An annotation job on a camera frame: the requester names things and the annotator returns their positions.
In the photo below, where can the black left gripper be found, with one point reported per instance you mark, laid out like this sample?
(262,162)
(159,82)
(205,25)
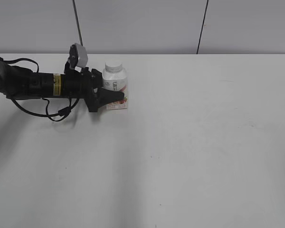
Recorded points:
(82,85)

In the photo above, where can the white yili changqing yogurt bottle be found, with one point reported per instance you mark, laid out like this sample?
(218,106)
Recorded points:
(116,82)

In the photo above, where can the white screw bottle cap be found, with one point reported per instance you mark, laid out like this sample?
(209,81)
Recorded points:
(113,66)

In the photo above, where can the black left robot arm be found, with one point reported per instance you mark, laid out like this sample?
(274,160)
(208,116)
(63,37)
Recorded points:
(19,83)

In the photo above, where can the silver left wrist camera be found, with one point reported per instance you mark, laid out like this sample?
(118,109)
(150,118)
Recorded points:
(77,56)

